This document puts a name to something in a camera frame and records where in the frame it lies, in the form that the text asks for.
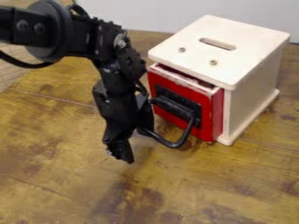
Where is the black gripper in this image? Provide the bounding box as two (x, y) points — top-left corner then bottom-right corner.
(91, 78), (157, 165)

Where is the black metal drawer handle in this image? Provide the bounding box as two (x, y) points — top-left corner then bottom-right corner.
(138, 96), (202, 148)

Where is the red drawer front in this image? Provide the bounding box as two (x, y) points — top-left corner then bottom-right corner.
(147, 63), (225, 143)

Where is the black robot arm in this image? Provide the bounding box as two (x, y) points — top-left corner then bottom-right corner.
(0, 0), (154, 163)

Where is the white wooden box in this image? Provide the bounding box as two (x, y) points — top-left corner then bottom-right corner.
(149, 15), (290, 145)

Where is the black cable loop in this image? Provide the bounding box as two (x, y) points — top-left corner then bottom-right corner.
(134, 80), (150, 95)

